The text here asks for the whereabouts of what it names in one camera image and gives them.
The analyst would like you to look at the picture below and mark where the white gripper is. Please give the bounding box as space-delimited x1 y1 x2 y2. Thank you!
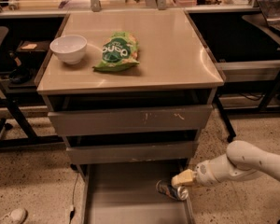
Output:
171 155 231 188

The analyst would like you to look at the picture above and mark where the silver redbull can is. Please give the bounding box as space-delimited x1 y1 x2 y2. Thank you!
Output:
156 180 189 201

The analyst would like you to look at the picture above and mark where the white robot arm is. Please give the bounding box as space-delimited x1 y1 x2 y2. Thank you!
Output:
171 141 280 188

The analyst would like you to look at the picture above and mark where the middle grey drawer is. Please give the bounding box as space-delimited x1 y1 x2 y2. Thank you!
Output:
66 141 198 164

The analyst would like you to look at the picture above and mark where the top grey drawer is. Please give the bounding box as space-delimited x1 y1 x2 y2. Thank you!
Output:
49 105 212 136

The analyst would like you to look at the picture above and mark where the grey drawer cabinet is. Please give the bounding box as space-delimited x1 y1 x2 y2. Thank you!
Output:
37 9 223 224

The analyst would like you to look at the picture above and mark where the open bottom grey drawer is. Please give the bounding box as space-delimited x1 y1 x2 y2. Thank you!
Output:
81 161 196 224

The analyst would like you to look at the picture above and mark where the black table leg with caster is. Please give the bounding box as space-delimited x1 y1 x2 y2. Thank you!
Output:
214 95 236 143

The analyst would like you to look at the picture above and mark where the green chip bag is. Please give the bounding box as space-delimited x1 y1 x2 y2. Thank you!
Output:
93 32 139 73

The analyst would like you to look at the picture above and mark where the white shoe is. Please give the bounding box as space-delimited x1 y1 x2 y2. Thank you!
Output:
0 208 27 224

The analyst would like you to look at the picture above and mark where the white bowl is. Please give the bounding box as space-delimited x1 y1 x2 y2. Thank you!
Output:
49 35 87 64

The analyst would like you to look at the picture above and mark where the black laptop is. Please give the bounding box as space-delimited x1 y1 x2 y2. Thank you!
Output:
257 0 280 34

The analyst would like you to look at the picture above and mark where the black floor cable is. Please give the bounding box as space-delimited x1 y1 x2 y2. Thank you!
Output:
68 171 80 224

